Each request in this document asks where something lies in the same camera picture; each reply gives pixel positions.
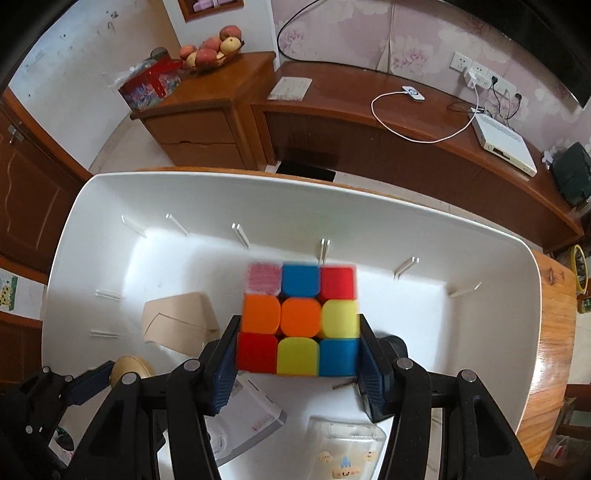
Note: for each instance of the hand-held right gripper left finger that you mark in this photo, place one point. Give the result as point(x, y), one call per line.
point(221, 383)

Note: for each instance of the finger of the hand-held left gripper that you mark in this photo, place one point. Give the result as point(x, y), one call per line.
point(92, 383)

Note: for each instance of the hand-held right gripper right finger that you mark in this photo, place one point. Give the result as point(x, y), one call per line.
point(369, 383)

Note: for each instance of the round gold compact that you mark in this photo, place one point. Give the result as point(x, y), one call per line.
point(131, 367)

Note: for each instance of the small white camera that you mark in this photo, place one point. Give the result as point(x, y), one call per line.
point(258, 410)

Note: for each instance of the clear sticker case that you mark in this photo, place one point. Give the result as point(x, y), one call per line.
point(341, 452)

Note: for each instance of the white plastic storage bin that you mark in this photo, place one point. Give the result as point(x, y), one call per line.
point(415, 323)

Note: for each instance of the small beige card box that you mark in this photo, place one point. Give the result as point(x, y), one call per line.
point(175, 318)

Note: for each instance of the colourful puzzle cube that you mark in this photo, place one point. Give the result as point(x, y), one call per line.
point(300, 318)

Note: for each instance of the wooden door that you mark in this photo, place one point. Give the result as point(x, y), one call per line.
point(32, 198)

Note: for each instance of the long wooden TV cabinet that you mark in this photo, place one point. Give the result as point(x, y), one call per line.
point(369, 152)

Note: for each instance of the trash bin with yellow rim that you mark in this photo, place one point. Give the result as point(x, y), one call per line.
point(579, 267)

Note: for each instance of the wooden side cabinet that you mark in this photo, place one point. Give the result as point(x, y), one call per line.
point(203, 124)

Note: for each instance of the white set-top box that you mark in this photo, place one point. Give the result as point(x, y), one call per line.
point(505, 143)

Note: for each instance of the small white figurine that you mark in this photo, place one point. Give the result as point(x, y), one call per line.
point(548, 156)

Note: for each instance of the white charging puck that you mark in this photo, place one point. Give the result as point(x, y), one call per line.
point(412, 93)

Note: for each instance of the red printed box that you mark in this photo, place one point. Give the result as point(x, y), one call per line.
point(147, 90)

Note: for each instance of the grey paper pad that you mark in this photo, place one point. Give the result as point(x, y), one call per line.
point(290, 88)

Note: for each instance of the clear plastic bag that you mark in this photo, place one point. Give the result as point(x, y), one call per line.
point(129, 76)

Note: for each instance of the dark fruit bowl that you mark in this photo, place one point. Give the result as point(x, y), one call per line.
point(217, 62)

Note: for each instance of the white plug adapter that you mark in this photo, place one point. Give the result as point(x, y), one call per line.
point(473, 78)

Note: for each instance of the dark green jar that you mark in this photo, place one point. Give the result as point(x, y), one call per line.
point(159, 54)

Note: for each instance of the pile of peaches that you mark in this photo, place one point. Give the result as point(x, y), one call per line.
point(210, 48)

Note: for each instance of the black curved television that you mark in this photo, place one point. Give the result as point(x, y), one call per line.
point(554, 46)

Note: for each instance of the colourful wall chart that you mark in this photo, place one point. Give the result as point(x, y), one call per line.
point(8, 291)

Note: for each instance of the white wall outlet strip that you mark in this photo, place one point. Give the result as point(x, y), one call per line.
point(496, 78)

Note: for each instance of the wooden wall niche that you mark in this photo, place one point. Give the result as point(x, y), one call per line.
point(184, 14)

